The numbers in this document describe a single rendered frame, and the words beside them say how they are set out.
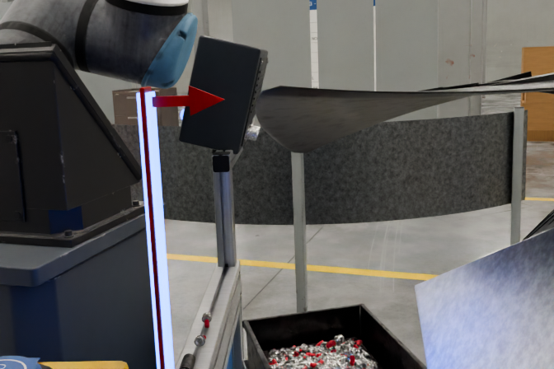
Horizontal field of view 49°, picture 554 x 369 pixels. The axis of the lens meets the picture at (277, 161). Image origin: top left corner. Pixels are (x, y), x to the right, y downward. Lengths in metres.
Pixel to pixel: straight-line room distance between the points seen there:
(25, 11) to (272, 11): 6.17
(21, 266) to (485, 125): 2.19
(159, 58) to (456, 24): 4.14
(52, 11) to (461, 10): 4.20
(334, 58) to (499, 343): 6.36
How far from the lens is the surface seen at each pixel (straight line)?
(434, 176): 2.54
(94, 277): 0.82
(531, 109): 8.73
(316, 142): 0.59
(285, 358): 0.79
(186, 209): 2.59
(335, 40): 6.80
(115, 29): 0.89
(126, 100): 7.46
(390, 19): 6.69
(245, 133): 1.08
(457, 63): 4.90
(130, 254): 0.89
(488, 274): 0.53
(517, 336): 0.50
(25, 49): 0.76
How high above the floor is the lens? 1.21
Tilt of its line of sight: 10 degrees down
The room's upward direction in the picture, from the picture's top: 2 degrees counter-clockwise
